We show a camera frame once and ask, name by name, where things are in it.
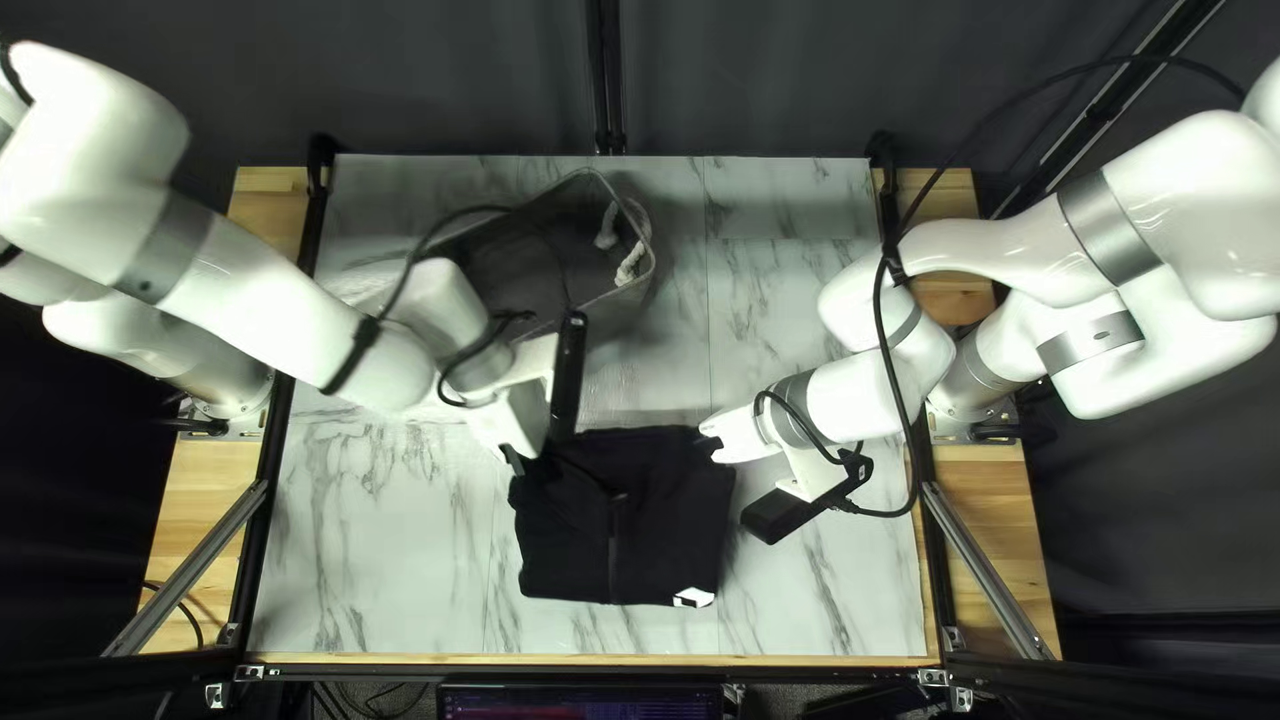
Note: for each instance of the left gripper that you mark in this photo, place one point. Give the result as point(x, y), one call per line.
point(525, 390)

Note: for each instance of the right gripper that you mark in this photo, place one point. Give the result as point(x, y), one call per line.
point(738, 432)

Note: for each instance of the black sweatshirt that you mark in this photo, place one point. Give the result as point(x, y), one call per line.
point(620, 510)

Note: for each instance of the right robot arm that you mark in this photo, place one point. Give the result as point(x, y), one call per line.
point(1180, 200)

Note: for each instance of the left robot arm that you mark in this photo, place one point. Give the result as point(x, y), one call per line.
point(250, 310)

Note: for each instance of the grey fabric basket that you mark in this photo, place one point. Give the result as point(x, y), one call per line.
point(560, 260)

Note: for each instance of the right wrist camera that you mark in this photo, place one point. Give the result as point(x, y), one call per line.
point(790, 512)

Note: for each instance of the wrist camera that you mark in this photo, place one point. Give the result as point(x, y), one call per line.
point(790, 512)
point(570, 380)

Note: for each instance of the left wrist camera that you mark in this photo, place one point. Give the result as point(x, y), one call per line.
point(570, 380)

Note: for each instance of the black frame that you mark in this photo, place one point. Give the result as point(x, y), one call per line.
point(250, 520)

